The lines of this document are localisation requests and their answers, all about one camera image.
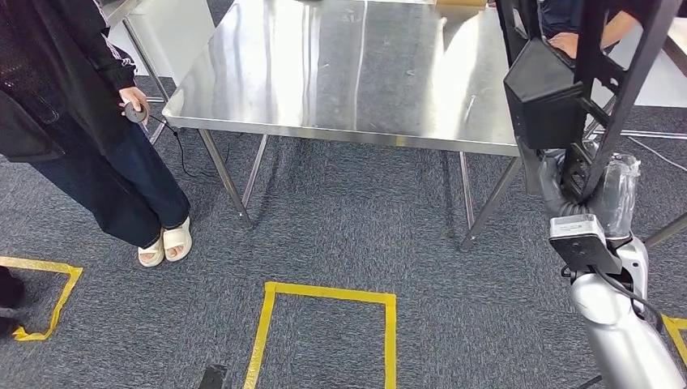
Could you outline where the person's hand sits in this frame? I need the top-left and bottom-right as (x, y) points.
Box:
(118, 86), (151, 128)
(547, 31), (582, 60)

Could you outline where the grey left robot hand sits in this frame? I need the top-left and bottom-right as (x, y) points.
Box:
(197, 364), (233, 389)

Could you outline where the black round controller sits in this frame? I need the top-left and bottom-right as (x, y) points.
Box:
(123, 101), (149, 126)

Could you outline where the black license plate frame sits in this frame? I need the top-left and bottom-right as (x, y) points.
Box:
(496, 0), (684, 204)

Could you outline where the stainless steel workbench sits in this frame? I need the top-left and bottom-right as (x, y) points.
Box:
(161, 0), (540, 254)

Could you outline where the person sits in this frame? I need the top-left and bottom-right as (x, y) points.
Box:
(0, 0), (193, 268)
(538, 0), (645, 61)

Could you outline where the white top table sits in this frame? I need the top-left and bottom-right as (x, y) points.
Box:
(582, 29), (687, 250)

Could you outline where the yellow floor tape square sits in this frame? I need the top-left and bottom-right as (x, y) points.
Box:
(661, 314), (687, 367)
(0, 255), (85, 343)
(242, 280), (399, 389)

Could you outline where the black controller cable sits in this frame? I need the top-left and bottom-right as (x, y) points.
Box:
(143, 113), (232, 181)

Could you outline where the white floor cable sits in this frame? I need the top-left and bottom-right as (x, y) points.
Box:
(626, 135), (687, 174)

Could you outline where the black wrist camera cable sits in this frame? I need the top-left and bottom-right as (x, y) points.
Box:
(559, 264), (665, 334)

